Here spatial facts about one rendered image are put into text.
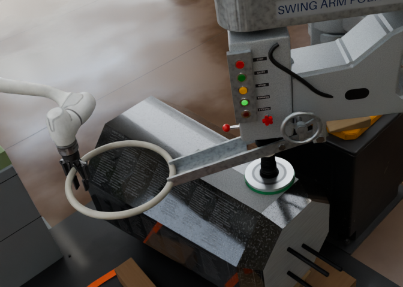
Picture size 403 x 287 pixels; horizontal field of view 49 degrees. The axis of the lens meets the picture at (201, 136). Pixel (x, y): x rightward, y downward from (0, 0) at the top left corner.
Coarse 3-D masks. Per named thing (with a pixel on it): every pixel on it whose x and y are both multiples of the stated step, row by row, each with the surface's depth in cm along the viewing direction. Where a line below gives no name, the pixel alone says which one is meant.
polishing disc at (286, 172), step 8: (256, 160) 202; (280, 160) 200; (248, 168) 199; (256, 168) 198; (280, 168) 196; (288, 168) 195; (248, 176) 195; (256, 176) 194; (280, 176) 192; (288, 176) 191; (248, 184) 193; (256, 184) 190; (264, 184) 190; (272, 184) 189; (280, 184) 188; (288, 184) 188
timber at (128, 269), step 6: (132, 258) 260; (126, 264) 257; (132, 264) 257; (120, 270) 255; (126, 270) 254; (132, 270) 253; (138, 270) 253; (120, 276) 251; (126, 276) 251; (132, 276) 250; (138, 276) 249; (144, 276) 249; (126, 282) 248; (132, 282) 247; (138, 282) 246; (144, 282) 246; (150, 282) 245
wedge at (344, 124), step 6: (336, 120) 224; (342, 120) 222; (348, 120) 221; (354, 120) 219; (360, 120) 218; (366, 120) 217; (330, 126) 222; (336, 126) 221; (342, 126) 219; (348, 126) 218; (354, 126) 218; (360, 126) 219; (366, 126) 219; (330, 132) 220
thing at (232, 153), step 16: (224, 144) 192; (240, 144) 192; (272, 144) 177; (288, 144) 177; (176, 160) 198; (192, 160) 198; (208, 160) 195; (224, 160) 183; (240, 160) 183; (176, 176) 189; (192, 176) 188
